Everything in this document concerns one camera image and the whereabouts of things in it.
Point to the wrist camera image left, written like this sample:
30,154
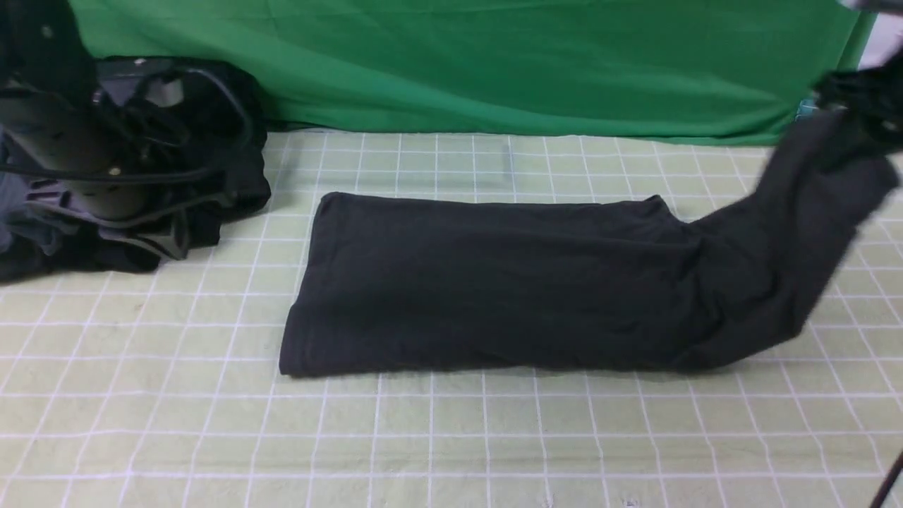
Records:
123,78

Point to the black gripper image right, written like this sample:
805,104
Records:
868,103

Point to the blue binder clip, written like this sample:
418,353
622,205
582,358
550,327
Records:
807,107

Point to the pile of black clothes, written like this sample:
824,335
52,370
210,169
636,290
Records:
33,247

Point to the black cable image right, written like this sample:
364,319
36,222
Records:
884,490

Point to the gray long-sleeved shirt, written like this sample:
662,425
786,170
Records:
410,285

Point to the green backdrop cloth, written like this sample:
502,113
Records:
692,72

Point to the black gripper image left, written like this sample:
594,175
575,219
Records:
154,218

